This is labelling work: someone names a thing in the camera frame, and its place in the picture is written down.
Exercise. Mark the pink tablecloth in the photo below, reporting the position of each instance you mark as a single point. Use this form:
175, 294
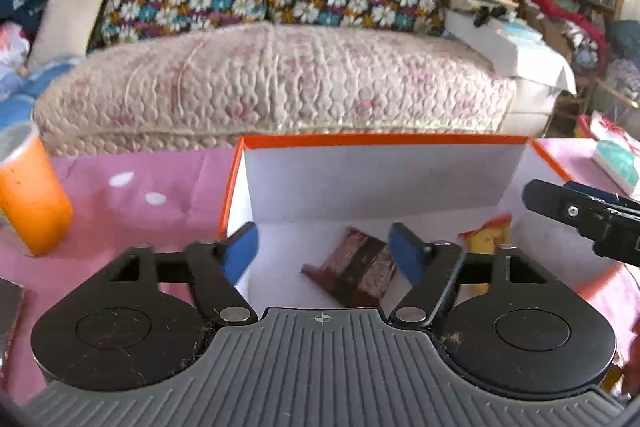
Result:
150, 227

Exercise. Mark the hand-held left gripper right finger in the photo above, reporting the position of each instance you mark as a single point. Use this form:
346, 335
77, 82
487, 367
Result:
405, 253

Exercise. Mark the blue bedding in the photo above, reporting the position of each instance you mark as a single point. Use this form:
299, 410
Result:
20, 102

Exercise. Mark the white cardboard box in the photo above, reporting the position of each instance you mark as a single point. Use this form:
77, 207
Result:
505, 52

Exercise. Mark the orange cardboard box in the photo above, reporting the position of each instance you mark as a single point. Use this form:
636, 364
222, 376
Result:
375, 177

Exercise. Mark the orange snack canister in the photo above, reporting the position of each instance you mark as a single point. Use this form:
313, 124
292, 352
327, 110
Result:
30, 202

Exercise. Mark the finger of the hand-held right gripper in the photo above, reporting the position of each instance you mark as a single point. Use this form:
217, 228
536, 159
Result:
550, 203

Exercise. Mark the pink quilted sofa cover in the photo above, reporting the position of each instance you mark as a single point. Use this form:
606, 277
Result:
280, 87

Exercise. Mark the brown snack packet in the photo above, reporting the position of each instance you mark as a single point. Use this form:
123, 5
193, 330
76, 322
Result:
357, 268

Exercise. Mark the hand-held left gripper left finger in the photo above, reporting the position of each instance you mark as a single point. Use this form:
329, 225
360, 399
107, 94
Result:
241, 253

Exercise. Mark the beige pillow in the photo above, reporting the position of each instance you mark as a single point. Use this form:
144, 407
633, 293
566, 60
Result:
70, 22

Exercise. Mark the red cloth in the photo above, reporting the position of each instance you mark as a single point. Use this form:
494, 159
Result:
560, 14

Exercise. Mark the yellow snack packet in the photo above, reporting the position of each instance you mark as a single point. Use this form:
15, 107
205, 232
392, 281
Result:
487, 235

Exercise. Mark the red white gift bag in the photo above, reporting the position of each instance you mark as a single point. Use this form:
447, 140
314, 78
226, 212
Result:
612, 129

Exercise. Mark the dark flat foil packet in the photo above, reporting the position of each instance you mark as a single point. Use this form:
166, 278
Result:
7, 322

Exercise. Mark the pink floral cloth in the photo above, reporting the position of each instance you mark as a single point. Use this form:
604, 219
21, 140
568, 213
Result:
11, 47

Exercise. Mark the teal tissue pack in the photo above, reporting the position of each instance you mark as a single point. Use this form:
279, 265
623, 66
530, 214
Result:
617, 164

